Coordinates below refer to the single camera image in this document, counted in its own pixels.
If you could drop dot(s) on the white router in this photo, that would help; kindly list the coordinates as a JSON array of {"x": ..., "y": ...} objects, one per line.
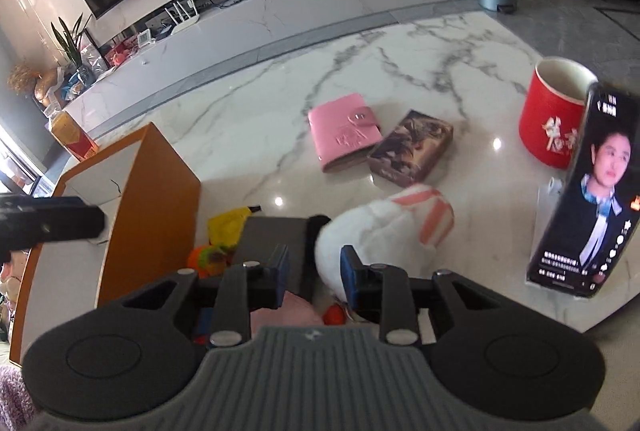
[{"x": 187, "y": 23}]

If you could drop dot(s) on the brown printed box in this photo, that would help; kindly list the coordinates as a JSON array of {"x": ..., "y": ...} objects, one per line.
[{"x": 410, "y": 146}]

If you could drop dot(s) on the pink fabric item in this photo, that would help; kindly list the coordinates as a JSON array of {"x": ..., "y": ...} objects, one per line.
[{"x": 292, "y": 311}]

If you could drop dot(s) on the black rectangular case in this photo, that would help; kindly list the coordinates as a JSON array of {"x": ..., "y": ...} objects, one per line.
[{"x": 270, "y": 236}]

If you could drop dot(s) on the yellow banana toy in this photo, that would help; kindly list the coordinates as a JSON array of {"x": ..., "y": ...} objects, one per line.
[{"x": 227, "y": 226}]

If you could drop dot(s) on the small white desk clock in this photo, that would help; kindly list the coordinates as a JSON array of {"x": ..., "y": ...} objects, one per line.
[{"x": 144, "y": 38}]

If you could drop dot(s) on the white plush toy pink stripes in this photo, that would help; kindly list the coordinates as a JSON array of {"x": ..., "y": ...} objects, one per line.
[{"x": 370, "y": 236}]

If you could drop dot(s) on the golden ornament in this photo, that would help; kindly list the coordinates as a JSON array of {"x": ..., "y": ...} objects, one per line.
[{"x": 37, "y": 83}]

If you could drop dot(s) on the red orange carton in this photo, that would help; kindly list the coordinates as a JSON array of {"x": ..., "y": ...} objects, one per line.
[{"x": 75, "y": 138}]

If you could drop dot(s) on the orange crochet toy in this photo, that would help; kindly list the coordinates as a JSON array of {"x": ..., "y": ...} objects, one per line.
[{"x": 202, "y": 258}]

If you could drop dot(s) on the white marble tv cabinet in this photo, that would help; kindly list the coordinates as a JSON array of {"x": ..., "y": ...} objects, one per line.
[{"x": 310, "y": 11}]

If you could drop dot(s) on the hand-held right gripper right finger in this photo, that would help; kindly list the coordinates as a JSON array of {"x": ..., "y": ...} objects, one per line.
[{"x": 349, "y": 276}]

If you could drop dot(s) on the red cup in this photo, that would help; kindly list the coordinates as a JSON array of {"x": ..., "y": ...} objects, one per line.
[{"x": 545, "y": 126}]

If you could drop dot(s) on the green potted plant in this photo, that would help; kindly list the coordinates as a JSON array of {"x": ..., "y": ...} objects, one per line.
[{"x": 74, "y": 46}]

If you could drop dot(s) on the pink wallet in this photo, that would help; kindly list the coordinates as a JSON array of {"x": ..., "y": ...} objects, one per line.
[{"x": 340, "y": 131}]

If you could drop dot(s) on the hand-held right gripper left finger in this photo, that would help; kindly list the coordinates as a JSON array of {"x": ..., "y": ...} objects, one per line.
[{"x": 281, "y": 272}]

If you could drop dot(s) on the purple fleece clothing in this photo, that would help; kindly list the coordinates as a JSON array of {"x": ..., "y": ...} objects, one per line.
[{"x": 12, "y": 391}]

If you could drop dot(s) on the small orange ball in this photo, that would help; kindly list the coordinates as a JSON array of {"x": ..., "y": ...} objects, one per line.
[{"x": 334, "y": 315}]

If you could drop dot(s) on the black smartphone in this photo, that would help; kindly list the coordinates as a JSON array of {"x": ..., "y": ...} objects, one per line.
[{"x": 595, "y": 191}]

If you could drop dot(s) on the orange wooden storage box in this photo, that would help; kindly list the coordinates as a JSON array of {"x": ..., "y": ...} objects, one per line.
[{"x": 150, "y": 211}]

